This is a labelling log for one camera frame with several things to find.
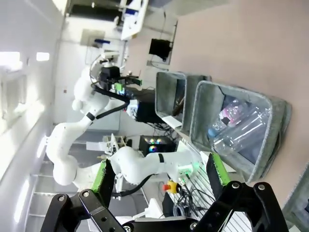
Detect white desk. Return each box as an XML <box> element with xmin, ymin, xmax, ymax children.
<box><xmin>120</xmin><ymin>0</ymin><xmax>149</xmax><ymax>41</ymax></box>

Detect red emergency stop button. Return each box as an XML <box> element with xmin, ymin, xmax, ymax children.
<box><xmin>163</xmin><ymin>180</ymin><xmax>179</xmax><ymax>194</ymax></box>

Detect black computer tower RGB fans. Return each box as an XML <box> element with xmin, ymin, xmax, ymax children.
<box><xmin>139</xmin><ymin>135</ymin><xmax>177</xmax><ymax>155</ymax></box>

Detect large clear plastic bottle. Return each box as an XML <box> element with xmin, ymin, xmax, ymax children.
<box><xmin>212</xmin><ymin>106</ymin><xmax>272</xmax><ymax>155</ymax></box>

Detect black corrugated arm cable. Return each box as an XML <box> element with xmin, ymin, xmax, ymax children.
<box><xmin>113</xmin><ymin>173</ymin><xmax>157</xmax><ymax>196</ymax></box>
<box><xmin>89</xmin><ymin>82</ymin><xmax>131</xmax><ymax>120</ymax></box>

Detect plastic bottle pink label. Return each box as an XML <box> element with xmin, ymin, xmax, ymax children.
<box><xmin>208</xmin><ymin>99</ymin><xmax>252</xmax><ymax>138</ymax></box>

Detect white wooden frame stand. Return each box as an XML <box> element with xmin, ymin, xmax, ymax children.
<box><xmin>103</xmin><ymin>134</ymin><xmax>133</xmax><ymax>155</ymax></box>

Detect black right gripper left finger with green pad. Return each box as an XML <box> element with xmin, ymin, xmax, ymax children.
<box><xmin>40</xmin><ymin>159</ymin><xmax>124</xmax><ymax>232</ymax></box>

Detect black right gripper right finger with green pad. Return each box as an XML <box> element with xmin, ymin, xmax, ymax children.
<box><xmin>193</xmin><ymin>152</ymin><xmax>290</xmax><ymax>232</ymax></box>

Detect black cable bundle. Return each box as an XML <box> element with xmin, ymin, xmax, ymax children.
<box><xmin>169</xmin><ymin>178</ymin><xmax>215</xmax><ymax>218</ymax></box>

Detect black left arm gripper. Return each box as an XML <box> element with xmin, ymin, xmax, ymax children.
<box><xmin>98</xmin><ymin>65</ymin><xmax>143</xmax><ymax>95</ymax></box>

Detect black equipment box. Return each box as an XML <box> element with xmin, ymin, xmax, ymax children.
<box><xmin>135</xmin><ymin>101</ymin><xmax>167</xmax><ymax>124</ymax></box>

